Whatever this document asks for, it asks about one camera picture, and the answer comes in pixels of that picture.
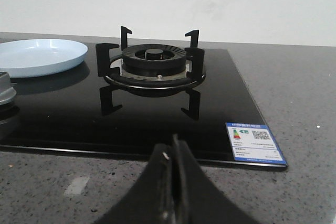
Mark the right black gas burner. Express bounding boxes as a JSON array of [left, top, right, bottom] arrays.
[[121, 44, 187, 80]]

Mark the right silver stove knob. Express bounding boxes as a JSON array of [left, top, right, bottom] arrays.
[[0, 72, 16, 105]]

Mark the blue energy label sticker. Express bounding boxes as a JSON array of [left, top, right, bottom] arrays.
[[225, 122, 287, 165]]

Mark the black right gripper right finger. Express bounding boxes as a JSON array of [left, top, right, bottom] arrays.
[[172, 135, 258, 223]]

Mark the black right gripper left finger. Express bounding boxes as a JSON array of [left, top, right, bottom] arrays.
[[95, 144, 175, 223]]

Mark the black glass gas cooktop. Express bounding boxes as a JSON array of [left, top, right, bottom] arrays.
[[1, 44, 288, 171]]

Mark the light blue plate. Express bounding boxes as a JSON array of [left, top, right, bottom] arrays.
[[1, 39, 88, 78]]

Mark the right black pan support grate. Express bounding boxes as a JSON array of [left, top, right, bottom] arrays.
[[95, 26, 207, 90]]

